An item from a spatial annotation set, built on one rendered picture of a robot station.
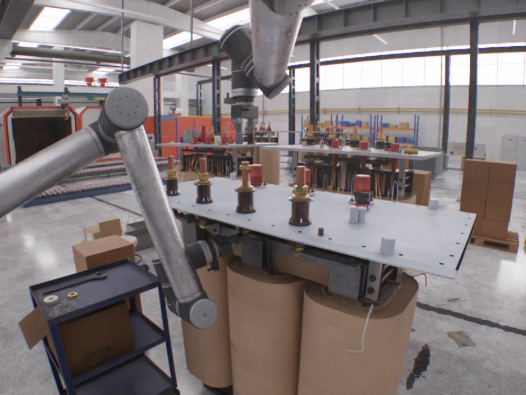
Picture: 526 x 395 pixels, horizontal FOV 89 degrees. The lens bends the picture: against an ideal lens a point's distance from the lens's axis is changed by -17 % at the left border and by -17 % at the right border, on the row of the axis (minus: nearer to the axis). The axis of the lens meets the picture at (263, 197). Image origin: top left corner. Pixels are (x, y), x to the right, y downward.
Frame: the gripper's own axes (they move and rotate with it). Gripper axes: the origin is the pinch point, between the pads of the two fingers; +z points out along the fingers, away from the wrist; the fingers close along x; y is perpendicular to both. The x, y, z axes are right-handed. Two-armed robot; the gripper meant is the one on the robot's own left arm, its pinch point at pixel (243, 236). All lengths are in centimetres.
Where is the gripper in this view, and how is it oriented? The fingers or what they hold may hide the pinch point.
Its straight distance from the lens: 135.8
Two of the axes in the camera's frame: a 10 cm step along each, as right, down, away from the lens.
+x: -4.9, -1.8, 8.5
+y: -1.8, -9.4, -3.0
